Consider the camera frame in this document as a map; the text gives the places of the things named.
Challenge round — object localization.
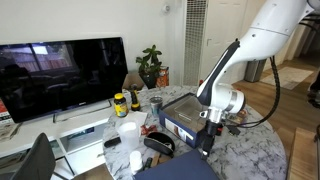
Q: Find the clear plastic measuring cup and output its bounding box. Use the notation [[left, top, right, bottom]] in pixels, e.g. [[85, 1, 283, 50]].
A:
[[117, 122, 140, 150]]

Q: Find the white pill bottle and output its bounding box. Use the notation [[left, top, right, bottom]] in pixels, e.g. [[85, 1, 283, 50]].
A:
[[129, 151, 143, 174]]

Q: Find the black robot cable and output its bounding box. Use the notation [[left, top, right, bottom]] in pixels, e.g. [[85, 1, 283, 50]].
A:
[[229, 19, 320, 129]]

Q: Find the clear plastic storage container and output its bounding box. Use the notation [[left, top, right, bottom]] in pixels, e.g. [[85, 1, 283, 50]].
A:
[[165, 96, 205, 123]]

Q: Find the yellow black flashlight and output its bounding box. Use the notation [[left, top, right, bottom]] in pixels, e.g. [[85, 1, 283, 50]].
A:
[[129, 84, 141, 111]]

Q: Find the potted green plant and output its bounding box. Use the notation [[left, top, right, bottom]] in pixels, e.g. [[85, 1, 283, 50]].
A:
[[136, 45, 162, 89]]

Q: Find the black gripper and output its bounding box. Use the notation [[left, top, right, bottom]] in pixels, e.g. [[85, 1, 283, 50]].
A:
[[201, 121, 223, 160]]

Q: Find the red candy wrapper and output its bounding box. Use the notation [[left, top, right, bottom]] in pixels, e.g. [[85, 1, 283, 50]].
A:
[[140, 125, 157, 135]]

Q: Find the metal trash can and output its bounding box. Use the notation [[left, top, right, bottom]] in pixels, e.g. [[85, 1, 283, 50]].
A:
[[244, 60, 266, 82]]

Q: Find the white tv stand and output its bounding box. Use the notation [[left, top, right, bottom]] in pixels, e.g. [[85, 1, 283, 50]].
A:
[[0, 100, 114, 178]]

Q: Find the dark grey chair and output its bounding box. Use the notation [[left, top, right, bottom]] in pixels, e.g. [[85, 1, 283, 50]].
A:
[[6, 133, 56, 180]]

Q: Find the flat screen television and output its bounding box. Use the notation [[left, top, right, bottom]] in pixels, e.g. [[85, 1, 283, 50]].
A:
[[0, 37, 128, 123]]

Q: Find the black remote control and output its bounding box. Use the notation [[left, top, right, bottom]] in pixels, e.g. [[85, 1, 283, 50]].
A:
[[104, 137, 121, 148]]

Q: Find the black glasses case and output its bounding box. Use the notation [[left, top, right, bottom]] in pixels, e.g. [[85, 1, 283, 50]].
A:
[[144, 132, 175, 157]]

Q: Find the orange snack box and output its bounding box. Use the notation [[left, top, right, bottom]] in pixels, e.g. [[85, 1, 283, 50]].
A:
[[157, 66, 169, 87]]

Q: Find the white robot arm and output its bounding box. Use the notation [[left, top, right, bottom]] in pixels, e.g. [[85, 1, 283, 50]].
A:
[[196, 0, 320, 160]]

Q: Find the yellow vitamin bottle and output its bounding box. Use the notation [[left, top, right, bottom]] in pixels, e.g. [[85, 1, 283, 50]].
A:
[[114, 93, 129, 117]]

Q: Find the blue cardboard box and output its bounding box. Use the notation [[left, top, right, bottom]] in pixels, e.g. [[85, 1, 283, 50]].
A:
[[159, 93, 206, 148]]

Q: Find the metal tumbler cup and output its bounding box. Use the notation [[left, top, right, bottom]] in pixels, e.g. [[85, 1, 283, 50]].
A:
[[150, 96, 163, 117]]

